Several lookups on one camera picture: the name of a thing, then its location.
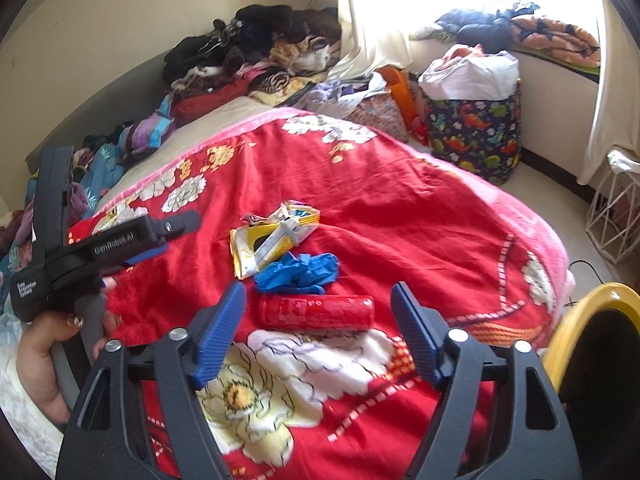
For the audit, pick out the pink cloth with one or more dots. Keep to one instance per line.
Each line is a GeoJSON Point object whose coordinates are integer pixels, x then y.
{"type": "Point", "coordinates": [457, 55]}

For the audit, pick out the person's left forearm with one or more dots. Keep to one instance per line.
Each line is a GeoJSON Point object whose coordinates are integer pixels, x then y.
{"type": "Point", "coordinates": [15, 410]}

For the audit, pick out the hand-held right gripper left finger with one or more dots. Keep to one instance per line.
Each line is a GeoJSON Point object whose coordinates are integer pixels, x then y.
{"type": "Point", "coordinates": [220, 340]}

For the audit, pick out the person's left hand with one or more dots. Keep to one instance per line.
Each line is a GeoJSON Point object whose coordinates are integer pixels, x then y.
{"type": "Point", "coordinates": [37, 360]}

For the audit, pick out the purple striped cloth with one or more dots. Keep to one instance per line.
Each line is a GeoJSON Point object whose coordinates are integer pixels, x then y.
{"type": "Point", "coordinates": [147, 127]}

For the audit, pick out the yellow foil wrapper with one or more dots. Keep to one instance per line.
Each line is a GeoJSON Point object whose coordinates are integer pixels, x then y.
{"type": "Point", "coordinates": [295, 220]}

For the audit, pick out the blue floral bedding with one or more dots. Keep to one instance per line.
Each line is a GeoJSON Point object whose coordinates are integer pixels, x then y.
{"type": "Point", "coordinates": [100, 170]}

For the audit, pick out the white cloth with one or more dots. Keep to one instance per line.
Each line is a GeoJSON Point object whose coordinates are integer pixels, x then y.
{"type": "Point", "coordinates": [475, 77]}

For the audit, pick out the yellow snack packet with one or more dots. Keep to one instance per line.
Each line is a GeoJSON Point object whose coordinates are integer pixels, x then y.
{"type": "Point", "coordinates": [255, 255]}

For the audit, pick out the yellow trash bin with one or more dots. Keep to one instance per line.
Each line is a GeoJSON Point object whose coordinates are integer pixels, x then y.
{"type": "Point", "coordinates": [575, 310]}

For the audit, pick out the red floral blanket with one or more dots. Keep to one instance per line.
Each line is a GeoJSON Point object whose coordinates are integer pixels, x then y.
{"type": "Point", "coordinates": [400, 220]}

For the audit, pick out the cream curtain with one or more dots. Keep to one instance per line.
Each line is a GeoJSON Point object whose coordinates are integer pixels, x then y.
{"type": "Point", "coordinates": [370, 20]}
{"type": "Point", "coordinates": [620, 85]}

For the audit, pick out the dark jacket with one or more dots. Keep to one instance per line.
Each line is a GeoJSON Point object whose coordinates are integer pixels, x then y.
{"type": "Point", "coordinates": [475, 25]}

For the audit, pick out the pile of dark clothes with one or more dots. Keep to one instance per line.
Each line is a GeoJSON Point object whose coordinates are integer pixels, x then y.
{"type": "Point", "coordinates": [255, 40]}

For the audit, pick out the red cylindrical packet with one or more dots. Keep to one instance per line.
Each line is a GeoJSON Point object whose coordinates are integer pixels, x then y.
{"type": "Point", "coordinates": [315, 312]}

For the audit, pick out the dinosaur print laundry basket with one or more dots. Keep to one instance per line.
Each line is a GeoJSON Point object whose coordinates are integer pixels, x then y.
{"type": "Point", "coordinates": [470, 140]}

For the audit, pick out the orange patterned blanket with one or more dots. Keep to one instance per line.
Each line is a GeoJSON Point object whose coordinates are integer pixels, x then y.
{"type": "Point", "coordinates": [560, 40]}

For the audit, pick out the blue rubber glove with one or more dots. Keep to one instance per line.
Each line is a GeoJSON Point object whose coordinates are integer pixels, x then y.
{"type": "Point", "coordinates": [295, 275]}

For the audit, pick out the orange bag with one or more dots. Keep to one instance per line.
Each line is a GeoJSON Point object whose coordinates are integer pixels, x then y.
{"type": "Point", "coordinates": [397, 92]}

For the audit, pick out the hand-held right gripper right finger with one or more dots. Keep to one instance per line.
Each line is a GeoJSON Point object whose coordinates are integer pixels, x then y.
{"type": "Point", "coordinates": [417, 332]}

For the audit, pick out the floral fabric bag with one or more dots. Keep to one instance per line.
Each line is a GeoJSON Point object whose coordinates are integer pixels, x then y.
{"type": "Point", "coordinates": [380, 117]}

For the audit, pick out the beige bed sheet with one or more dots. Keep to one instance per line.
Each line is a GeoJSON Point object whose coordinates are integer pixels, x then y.
{"type": "Point", "coordinates": [215, 125]}

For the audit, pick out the grey bed headboard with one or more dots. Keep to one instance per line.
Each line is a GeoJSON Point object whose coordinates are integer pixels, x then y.
{"type": "Point", "coordinates": [125, 90]}

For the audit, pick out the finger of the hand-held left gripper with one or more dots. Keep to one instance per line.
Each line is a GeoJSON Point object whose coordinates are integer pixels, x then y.
{"type": "Point", "coordinates": [147, 255]}
{"type": "Point", "coordinates": [182, 224]}

